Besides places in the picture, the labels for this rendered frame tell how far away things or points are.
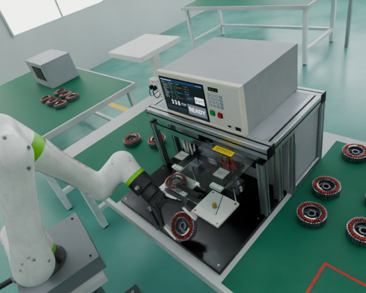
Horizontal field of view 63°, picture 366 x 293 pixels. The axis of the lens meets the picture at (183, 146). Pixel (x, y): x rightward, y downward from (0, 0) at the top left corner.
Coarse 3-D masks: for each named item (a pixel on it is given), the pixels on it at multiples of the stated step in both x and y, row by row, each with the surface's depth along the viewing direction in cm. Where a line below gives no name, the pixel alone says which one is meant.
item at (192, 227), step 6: (174, 216) 119; (180, 216) 118; (186, 216) 116; (174, 222) 119; (180, 222) 120; (186, 222) 118; (192, 222) 114; (174, 228) 118; (180, 228) 119; (186, 228) 117; (192, 228) 114; (174, 234) 118; (180, 234) 116; (186, 234) 114; (192, 234) 114; (180, 240) 116; (186, 240) 116
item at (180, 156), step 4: (192, 148) 148; (196, 148) 147; (180, 152) 144; (184, 152) 143; (176, 156) 142; (180, 156) 141; (184, 156) 141; (176, 160) 142; (180, 160) 139; (176, 164) 144
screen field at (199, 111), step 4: (188, 104) 124; (188, 108) 125; (192, 108) 123; (196, 108) 121; (200, 108) 119; (192, 112) 125; (196, 112) 123; (200, 112) 121; (204, 112) 119; (200, 116) 122; (204, 116) 120
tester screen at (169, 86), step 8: (160, 80) 128; (168, 80) 124; (168, 88) 127; (176, 88) 123; (184, 88) 120; (192, 88) 116; (200, 88) 112; (168, 96) 131; (176, 96) 127; (184, 96) 122; (192, 96) 119; (200, 96) 115; (184, 104) 126; (192, 104) 122; (184, 112) 129
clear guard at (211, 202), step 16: (208, 144) 120; (224, 144) 118; (192, 160) 114; (208, 160) 112; (224, 160) 110; (240, 160) 108; (176, 176) 112; (192, 176) 107; (208, 176) 105; (224, 176) 103; (240, 176) 102; (208, 192) 101; (224, 192) 98; (208, 208) 100
